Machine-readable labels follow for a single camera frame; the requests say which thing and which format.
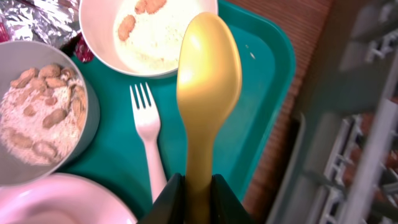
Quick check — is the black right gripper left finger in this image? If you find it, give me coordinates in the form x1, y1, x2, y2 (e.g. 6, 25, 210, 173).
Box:
139, 174, 185, 224

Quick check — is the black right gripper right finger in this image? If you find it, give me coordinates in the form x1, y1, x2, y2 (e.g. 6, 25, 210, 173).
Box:
211, 174, 254, 224

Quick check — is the white plastic fork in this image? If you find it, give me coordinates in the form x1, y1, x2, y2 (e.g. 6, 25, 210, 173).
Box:
129, 83, 167, 203

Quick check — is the yellow plastic spoon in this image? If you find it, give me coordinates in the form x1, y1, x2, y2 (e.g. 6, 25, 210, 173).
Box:
177, 12, 243, 223

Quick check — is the grey bowl with rice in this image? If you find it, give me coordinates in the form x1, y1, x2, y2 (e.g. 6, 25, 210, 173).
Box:
1, 40, 100, 187

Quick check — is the grey dishwasher rack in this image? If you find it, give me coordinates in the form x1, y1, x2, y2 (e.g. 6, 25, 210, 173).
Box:
267, 0, 397, 223

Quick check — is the teal plastic tray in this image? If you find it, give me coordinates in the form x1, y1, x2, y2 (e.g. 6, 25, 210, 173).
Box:
62, 1, 295, 217

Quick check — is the white bowl with peanuts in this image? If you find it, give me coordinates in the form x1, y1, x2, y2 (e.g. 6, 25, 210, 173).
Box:
79, 0, 218, 77

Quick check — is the crumpled foil wrapper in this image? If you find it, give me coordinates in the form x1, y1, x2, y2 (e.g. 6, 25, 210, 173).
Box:
1, 0, 94, 63

